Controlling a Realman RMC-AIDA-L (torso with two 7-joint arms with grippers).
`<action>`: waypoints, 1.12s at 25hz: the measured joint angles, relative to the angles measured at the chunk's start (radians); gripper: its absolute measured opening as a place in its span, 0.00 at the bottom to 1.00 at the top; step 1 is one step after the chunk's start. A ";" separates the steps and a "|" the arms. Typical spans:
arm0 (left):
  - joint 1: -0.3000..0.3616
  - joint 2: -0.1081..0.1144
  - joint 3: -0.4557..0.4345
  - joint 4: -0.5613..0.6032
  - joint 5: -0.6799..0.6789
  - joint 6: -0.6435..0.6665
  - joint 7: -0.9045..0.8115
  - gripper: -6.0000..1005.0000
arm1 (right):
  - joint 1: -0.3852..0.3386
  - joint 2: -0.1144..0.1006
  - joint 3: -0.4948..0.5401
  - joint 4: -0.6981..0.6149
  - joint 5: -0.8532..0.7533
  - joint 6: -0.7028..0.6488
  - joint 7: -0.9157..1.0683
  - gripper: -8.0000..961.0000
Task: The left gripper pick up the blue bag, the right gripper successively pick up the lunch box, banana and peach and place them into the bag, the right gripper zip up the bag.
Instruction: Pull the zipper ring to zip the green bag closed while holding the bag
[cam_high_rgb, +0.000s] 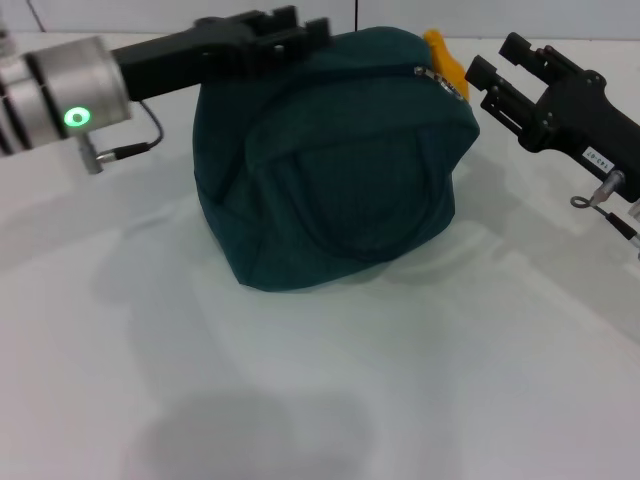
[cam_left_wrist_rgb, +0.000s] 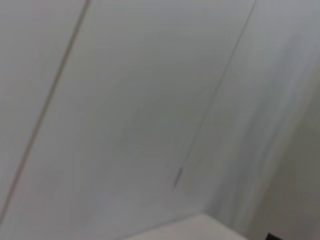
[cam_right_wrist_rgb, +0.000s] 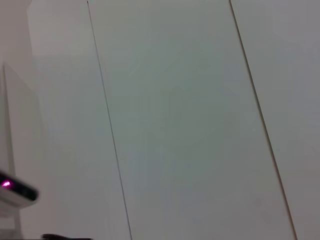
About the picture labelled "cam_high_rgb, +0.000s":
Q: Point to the yellow banana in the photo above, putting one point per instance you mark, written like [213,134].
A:
[447,65]

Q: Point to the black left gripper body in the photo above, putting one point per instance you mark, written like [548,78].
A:
[185,55]

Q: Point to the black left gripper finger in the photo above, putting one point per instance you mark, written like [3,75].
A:
[272,20]
[290,47]

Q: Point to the dark teal insulated lunch bag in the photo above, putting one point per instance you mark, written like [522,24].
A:
[340,175]

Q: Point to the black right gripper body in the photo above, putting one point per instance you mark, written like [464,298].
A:
[585,125]

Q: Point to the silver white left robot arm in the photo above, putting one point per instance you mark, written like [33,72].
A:
[55,100]

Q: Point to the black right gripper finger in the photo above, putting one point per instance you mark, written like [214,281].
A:
[540,57]
[505,100]

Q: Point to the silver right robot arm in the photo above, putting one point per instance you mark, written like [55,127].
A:
[635,210]

